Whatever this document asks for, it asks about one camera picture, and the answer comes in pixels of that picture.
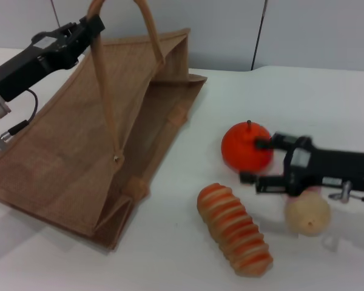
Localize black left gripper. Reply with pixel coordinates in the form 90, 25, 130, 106
0, 15, 106, 102

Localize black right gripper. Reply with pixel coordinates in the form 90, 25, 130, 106
239, 132, 364, 196

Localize round beige egg yolk pastry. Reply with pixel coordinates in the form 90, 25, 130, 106
284, 192, 331, 237

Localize orange striped long bread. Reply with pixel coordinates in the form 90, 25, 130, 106
196, 182, 274, 278

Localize brown woven tote bag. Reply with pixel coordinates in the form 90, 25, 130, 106
0, 0, 209, 251

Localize round pink pastry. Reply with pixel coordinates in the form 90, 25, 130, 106
286, 185, 323, 204

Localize round orange toy fruit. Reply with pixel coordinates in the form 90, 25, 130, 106
220, 119, 274, 176

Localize dark left wrist cable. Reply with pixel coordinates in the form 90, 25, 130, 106
6, 89, 39, 138

